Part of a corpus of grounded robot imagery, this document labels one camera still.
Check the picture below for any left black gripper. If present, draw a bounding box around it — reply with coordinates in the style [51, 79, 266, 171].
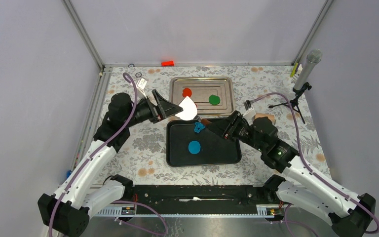
[124, 89, 183, 128]

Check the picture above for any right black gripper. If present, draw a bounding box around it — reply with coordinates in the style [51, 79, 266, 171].
[206, 110, 265, 153]

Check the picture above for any black plastic tray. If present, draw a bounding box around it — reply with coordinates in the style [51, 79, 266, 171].
[166, 120, 242, 167]

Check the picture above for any blue dough scrap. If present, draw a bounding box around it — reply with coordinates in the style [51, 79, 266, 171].
[194, 122, 205, 133]

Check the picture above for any wooden dough roller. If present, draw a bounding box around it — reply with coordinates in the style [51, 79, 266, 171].
[254, 113, 276, 124]

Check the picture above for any brown handled tool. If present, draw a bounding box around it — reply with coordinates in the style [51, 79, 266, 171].
[175, 96, 211, 125]

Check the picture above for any blue dough piece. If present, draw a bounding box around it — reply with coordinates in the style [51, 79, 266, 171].
[188, 141, 201, 155]

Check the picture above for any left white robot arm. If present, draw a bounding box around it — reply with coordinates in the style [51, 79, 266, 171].
[38, 89, 183, 237]

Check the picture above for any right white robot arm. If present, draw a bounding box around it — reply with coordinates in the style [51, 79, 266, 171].
[200, 111, 376, 237]

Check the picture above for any green dough disc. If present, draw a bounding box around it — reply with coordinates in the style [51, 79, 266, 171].
[208, 94, 221, 105]

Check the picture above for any orange dough disc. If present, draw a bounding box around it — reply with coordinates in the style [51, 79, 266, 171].
[182, 88, 192, 97]

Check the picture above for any silver metal tray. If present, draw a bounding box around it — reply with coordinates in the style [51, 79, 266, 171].
[170, 77, 235, 116]

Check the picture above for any floral tablecloth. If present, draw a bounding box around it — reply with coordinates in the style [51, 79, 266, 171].
[95, 66, 330, 185]

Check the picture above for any orange block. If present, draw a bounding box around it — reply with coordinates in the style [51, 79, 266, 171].
[161, 61, 175, 67]

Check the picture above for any yellow marker pen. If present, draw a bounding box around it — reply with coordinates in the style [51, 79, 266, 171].
[290, 63, 299, 78]

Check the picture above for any grey microphone on tripod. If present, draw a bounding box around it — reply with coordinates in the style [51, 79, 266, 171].
[269, 49, 323, 124]

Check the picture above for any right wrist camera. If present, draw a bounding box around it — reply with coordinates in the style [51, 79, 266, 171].
[243, 100, 256, 120]

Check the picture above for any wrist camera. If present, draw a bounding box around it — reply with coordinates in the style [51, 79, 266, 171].
[243, 100, 256, 120]
[136, 78, 148, 90]

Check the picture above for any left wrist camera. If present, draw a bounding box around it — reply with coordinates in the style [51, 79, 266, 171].
[136, 78, 148, 90]

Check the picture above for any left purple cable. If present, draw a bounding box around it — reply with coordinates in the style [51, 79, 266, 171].
[48, 72, 169, 237]

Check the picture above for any purple cable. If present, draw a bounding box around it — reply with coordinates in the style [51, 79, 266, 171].
[250, 92, 379, 237]
[48, 72, 169, 237]

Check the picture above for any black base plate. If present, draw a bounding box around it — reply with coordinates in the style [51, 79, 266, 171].
[103, 185, 297, 216]

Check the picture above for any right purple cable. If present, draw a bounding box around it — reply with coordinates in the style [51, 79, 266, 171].
[250, 92, 379, 237]

